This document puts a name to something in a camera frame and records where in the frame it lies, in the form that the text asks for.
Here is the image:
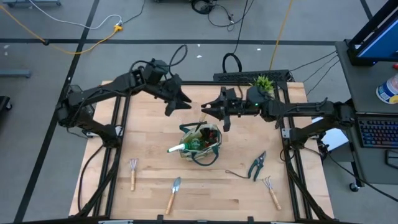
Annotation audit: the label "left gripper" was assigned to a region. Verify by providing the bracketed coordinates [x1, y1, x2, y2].
[157, 74, 192, 118]

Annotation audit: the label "green spray bottle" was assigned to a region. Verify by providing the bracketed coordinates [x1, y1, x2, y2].
[167, 138, 205, 154]

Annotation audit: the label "blue white tub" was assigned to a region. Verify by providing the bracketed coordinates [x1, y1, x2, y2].
[375, 73, 398, 105]

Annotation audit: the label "small potted green plant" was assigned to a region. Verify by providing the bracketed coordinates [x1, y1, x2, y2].
[252, 75, 276, 94]

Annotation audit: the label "grey furniture foot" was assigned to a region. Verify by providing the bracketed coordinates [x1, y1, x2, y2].
[0, 68, 32, 78]
[2, 0, 62, 7]

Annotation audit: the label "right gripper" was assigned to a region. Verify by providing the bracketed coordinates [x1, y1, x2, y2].
[201, 87, 248, 133]

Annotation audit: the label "black aluminium table frame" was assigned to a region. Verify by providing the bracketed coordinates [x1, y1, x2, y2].
[74, 70, 335, 224]

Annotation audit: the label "black perforated box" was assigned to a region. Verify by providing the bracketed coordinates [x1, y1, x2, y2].
[213, 69, 292, 83]

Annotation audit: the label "yellow cable with plug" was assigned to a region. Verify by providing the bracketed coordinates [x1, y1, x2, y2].
[0, 4, 124, 55]

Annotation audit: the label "long yellow cable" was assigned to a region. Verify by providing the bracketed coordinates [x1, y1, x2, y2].
[269, 0, 295, 71]

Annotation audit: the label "black computer monitor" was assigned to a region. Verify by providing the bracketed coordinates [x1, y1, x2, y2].
[346, 0, 398, 67]

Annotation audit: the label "wooden-handled hand rake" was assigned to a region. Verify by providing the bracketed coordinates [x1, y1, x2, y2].
[262, 175, 282, 211]
[128, 157, 139, 192]

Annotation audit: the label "black floor object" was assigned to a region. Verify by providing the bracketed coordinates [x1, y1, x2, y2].
[0, 95, 13, 112]

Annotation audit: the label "white cable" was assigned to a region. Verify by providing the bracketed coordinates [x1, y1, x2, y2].
[27, 0, 124, 30]

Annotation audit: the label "narrow wooden-handled trowel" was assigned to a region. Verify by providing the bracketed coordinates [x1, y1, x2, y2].
[164, 176, 182, 215]

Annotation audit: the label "black cable bundle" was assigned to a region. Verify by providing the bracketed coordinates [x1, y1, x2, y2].
[190, 0, 259, 32]

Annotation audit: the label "grey side desk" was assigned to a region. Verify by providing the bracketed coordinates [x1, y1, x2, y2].
[335, 40, 398, 192]

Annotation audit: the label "beige green gardening bag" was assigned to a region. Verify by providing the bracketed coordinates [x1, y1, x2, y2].
[178, 121, 223, 167]

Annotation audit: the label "black backlit keyboard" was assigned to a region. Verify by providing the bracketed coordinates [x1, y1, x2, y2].
[356, 116, 398, 149]

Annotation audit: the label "black looped cable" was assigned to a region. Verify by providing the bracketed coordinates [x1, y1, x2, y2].
[221, 0, 249, 74]

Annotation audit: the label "green pruning shears with strap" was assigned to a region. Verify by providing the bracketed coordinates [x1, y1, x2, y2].
[224, 151, 267, 182]

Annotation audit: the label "white paper sheet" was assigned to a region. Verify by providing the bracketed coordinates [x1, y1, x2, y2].
[312, 116, 349, 152]

